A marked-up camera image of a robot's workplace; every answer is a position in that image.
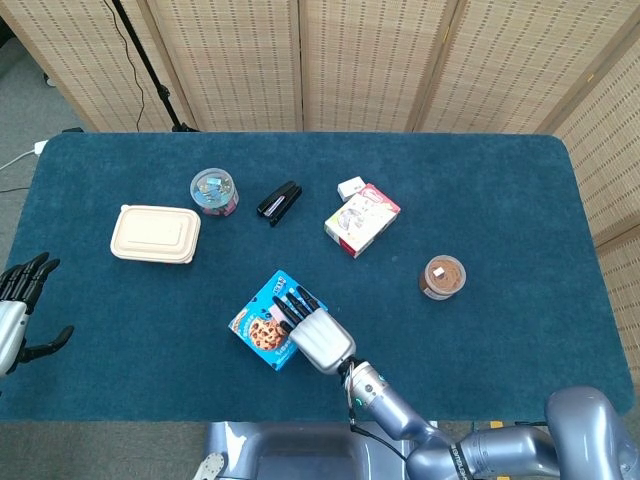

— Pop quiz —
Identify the small white box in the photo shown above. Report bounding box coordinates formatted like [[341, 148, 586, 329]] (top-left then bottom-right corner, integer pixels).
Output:
[[337, 175, 366, 203]]

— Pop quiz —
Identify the thin black hanging cable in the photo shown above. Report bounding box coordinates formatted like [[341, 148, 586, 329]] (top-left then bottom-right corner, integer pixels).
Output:
[[102, 0, 147, 132]]

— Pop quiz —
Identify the clear jar of binder clips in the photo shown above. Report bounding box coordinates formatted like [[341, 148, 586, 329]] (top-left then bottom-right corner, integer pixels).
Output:
[[189, 167, 240, 218]]

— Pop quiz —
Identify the white and red biscuit box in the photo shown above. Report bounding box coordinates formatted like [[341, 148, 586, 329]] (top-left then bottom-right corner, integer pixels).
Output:
[[323, 182, 402, 260]]

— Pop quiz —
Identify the black stapler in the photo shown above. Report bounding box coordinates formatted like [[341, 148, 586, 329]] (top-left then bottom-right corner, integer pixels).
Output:
[[256, 181, 304, 228]]

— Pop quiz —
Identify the blue felt table cloth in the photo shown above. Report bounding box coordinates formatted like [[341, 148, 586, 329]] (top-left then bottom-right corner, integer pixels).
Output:
[[0, 131, 636, 424]]

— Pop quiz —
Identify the blue chocolate chip cookie box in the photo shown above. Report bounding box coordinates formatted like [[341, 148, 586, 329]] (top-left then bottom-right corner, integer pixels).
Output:
[[228, 269, 331, 372]]

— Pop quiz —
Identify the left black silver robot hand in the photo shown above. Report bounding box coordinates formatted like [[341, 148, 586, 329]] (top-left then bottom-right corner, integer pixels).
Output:
[[0, 252, 75, 377]]

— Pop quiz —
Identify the black tripod stand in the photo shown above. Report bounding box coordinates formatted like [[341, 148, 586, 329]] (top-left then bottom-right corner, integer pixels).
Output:
[[110, 0, 201, 133]]

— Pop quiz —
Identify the beige lidded lunch box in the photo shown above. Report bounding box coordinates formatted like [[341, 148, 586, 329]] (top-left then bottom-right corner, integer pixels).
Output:
[[109, 203, 202, 265]]

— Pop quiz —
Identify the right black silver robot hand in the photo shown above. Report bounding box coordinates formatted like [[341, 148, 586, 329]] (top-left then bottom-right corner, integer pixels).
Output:
[[272, 286, 357, 375]]

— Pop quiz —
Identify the silver-blue robot torso base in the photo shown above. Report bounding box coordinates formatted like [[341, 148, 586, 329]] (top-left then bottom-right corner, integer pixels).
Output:
[[192, 421, 416, 480]]

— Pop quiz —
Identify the clear jar of rubber bands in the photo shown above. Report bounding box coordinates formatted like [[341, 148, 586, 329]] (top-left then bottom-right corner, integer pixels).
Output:
[[418, 254, 468, 302]]

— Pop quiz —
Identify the white power cable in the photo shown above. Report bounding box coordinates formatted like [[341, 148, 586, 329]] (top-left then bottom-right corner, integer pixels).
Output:
[[0, 149, 37, 172]]

